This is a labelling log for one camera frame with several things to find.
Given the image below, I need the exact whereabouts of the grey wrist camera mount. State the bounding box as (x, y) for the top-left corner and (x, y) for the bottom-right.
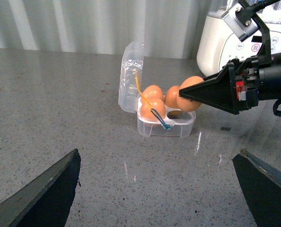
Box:
(221, 0), (276, 65)

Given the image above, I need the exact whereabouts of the white Joyoung soymilk maker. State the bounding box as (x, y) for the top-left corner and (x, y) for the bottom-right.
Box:
(197, 0), (281, 76)

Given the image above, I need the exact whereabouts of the blue rubber band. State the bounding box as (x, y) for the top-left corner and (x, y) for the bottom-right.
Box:
(150, 108), (172, 131)

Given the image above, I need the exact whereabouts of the brown egg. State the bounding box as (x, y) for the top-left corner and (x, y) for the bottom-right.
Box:
(140, 96), (166, 121)
(164, 85), (180, 109)
(140, 85), (164, 105)
(176, 76), (203, 113)

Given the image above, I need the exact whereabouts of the yellow rubber band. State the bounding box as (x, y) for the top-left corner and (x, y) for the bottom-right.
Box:
(133, 70), (153, 111)

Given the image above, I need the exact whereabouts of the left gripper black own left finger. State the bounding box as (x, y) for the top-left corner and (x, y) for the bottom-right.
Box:
(0, 149), (81, 227)

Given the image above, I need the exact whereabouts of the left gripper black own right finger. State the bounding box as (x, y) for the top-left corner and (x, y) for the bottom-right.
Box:
(232, 149), (281, 227)

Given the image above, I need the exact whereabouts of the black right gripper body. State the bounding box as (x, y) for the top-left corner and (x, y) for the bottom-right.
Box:
(235, 56), (272, 108)

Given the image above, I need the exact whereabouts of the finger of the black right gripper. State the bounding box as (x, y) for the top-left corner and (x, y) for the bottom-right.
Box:
(179, 59), (239, 114)

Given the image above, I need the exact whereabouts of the clear plastic egg box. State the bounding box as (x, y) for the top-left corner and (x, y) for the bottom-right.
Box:
(118, 41), (196, 138)

